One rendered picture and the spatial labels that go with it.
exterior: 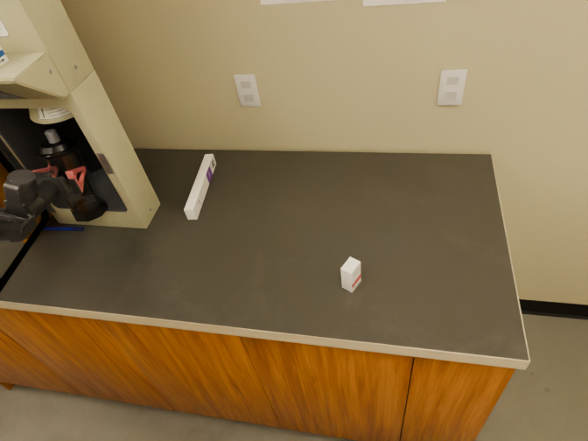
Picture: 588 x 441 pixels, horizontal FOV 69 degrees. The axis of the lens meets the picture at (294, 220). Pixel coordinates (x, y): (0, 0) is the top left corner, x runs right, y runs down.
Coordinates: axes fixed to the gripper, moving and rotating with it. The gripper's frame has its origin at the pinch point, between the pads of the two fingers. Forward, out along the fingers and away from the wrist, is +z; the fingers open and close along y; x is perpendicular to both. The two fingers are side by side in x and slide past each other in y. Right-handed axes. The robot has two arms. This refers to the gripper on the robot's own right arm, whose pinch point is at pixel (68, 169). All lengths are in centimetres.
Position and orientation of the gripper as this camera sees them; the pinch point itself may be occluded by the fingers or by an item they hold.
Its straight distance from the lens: 135.6
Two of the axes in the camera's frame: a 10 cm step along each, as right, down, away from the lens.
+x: 1.1, 7.7, 6.3
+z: 1.7, -6.4, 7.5
